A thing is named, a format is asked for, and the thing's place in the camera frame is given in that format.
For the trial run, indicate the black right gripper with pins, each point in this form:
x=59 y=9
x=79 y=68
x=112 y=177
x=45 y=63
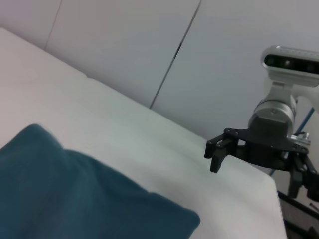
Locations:
x=266 y=139

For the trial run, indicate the teal t-shirt with pink print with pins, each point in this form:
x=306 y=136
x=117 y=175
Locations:
x=74 y=194

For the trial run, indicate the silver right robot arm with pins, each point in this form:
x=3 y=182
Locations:
x=274 y=110

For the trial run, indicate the black metal frame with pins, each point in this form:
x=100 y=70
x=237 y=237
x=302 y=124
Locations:
x=299 y=219

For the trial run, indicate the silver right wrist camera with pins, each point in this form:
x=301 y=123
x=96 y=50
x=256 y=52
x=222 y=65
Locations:
x=289 y=62

